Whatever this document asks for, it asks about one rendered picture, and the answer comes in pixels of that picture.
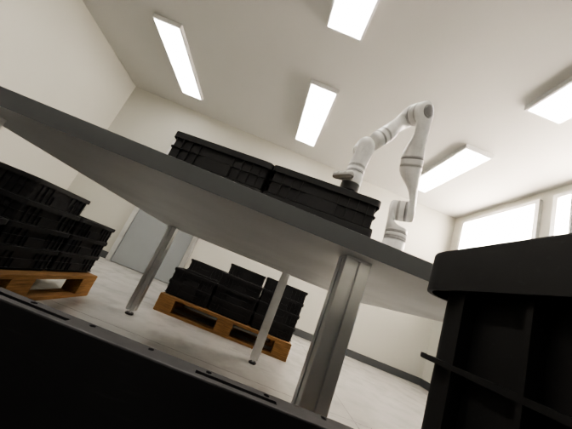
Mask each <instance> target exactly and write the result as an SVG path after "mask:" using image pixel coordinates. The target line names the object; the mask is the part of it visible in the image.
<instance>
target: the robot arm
mask: <svg viewBox="0 0 572 429"><path fill-rule="evenodd" d="M433 116H434V106H433V104H432V103H431V102H430V101H429V100H425V101H422V102H419V103H416V104H413V105H411V106H408V107H407V108H406V109H405V110H404V111H403V112H401V113H400V114H399V115H398V116H397V117H396V118H394V119H393V120H392V121H391V122H389V123H388V124H386V125H384V126H383V127H381V128H380V129H377V130H376V131H375V132H374V133H373V134H371V135H370V137H368V136H366V137H363V138H361V139H360V140H359V141H358V142H357V144H356V145H355V146H354V147H353V148H352V155H353V158H352V159H351V161H350V162H349V164H348V166H347V169H346V171H337V172H334V173H333V175H332V177H333V178H335V179H338V180H341V183H340V187H343V188H346V189H348V190H351V191H354V192H357V193H359V190H360V187H361V185H362V182H363V175H364V172H365V169H366V167H367V164H368V162H369V160H370V159H371V157H372V155H373V153H374V152H375V151H377V150H378V149H379V148H381V147H383V146H384V145H386V144H387V143H389V142H390V141H392V140H393V139H395V138H396V136H397V135H398V133H399V132H400V131H402V130H403V129H406V128H408V127H411V126H415V131H414V134H413V136H412V138H411V140H410V142H409V143H408V145H407V146H406V147H405V149H404V150H403V153H402V156H401V159H400V165H399V173H400V175H401V177H402V179H403V182H404V183H405V185H406V187H407V190H408V193H409V201H402V200H392V201H391V203H390V206H389V211H388V216H387V221H386V229H385V232H384V236H383V239H382V242H383V243H384V244H387V245H389V246H392V247H393V248H396V249H400V250H402V251H404V247H405V243H406V238H407V235H408V231H407V230H406V229H405V228H404V227H402V226H400V225H399V224H397V223H396V222H395V220H398V221H403V222H412V221H413V220H414V218H415V211H416V204H417V196H418V189H419V184H420V176H421V171H422V167H423V163H424V156H425V150H426V143H427V139H428V135H429V132H430V128H431V126H432V120H433Z"/></svg>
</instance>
